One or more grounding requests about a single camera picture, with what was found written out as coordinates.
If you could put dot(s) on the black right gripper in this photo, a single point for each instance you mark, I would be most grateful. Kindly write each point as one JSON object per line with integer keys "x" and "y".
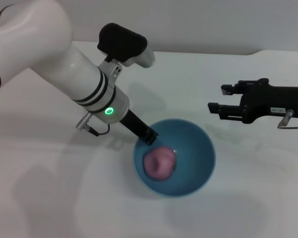
{"x": 270, "y": 101}

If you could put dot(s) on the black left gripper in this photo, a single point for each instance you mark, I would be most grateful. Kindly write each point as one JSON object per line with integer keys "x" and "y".
{"x": 135, "y": 124}

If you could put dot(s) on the pink peach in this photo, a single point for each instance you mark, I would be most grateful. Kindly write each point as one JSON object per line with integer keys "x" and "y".
{"x": 160, "y": 163}

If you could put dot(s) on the blue ceramic bowl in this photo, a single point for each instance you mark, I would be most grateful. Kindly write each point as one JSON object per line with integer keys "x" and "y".
{"x": 196, "y": 161}

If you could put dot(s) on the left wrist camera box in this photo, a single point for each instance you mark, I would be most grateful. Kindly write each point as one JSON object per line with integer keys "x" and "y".
{"x": 124, "y": 42}

